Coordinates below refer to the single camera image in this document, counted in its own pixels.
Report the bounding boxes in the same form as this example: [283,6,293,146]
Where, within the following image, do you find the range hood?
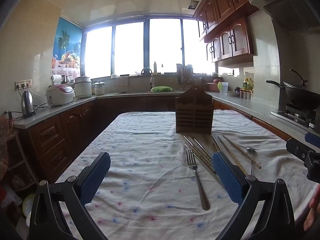
[247,0,320,33]

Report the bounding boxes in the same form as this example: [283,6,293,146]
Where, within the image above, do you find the wooden shelf rack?
[5,130,38,188]

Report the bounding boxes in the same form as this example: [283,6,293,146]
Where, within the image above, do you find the dish rack with utensils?
[176,64,196,87]

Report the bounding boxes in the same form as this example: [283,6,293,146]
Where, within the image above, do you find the cooking oil bottles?
[243,77,254,91]

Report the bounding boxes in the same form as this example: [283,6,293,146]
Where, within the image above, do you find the metal chopstick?
[184,143,222,182]
[183,135,217,168]
[192,137,213,156]

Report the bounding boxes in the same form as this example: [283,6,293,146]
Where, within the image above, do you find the tall white rice cooker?
[74,76,93,98]

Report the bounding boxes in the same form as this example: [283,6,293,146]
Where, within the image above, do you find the black wok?
[266,69,320,111]

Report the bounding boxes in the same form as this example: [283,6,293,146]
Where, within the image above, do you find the wooden lower kitchen cabinets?
[15,96,293,183]

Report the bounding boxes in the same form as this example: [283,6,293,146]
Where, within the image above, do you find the tropical fruit wall poster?
[51,17,83,77]

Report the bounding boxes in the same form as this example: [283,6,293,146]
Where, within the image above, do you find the kitchen sink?
[115,91,177,96]

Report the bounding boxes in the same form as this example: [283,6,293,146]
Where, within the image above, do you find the small white electric pot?
[92,80,108,96]

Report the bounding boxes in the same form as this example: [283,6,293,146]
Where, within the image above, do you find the green plastic basket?
[151,86,173,93]

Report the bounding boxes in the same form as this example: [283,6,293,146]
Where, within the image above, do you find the wooden upper kitchen cabinets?
[194,0,273,63]

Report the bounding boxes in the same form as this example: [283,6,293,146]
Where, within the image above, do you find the wooden kitchen cabinets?
[194,0,273,63]
[15,96,293,183]

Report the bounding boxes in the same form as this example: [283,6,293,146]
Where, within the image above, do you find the metal fork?
[186,150,211,211]

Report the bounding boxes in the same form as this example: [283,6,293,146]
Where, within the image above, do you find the white floral tablecloth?
[54,110,319,240]

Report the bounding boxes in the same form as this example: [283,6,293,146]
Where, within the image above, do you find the white bowl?
[22,194,37,217]

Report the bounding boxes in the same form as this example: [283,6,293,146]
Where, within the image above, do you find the wooden utensil holder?
[175,85,214,134]

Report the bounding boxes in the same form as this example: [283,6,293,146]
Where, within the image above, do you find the pink white rice cooker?
[46,84,75,106]

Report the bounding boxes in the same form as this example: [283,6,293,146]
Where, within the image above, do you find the person's right hand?
[303,184,320,230]

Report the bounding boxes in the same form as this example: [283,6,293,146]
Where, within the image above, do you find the gas stove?
[271,102,318,131]

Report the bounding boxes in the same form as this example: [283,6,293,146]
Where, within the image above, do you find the kitchen faucet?
[141,67,155,92]

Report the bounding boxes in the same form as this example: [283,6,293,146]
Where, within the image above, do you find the steel electric kettle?
[21,91,37,119]

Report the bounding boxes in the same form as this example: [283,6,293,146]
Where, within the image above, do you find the row of spice jars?
[239,89,253,100]

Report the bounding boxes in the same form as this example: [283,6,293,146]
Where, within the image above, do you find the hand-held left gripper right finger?
[212,151,296,240]

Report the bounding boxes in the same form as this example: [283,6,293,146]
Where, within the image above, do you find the metal spoon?
[246,148,257,176]

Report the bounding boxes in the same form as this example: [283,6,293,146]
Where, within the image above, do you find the kitchen window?
[84,17,216,79]

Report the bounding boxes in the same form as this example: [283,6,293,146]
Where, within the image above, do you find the wall power outlet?
[14,79,33,90]

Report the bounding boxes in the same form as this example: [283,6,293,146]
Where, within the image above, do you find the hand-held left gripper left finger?
[29,151,111,240]

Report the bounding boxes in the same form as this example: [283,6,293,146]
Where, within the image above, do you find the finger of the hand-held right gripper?
[286,138,313,159]
[304,132,320,147]

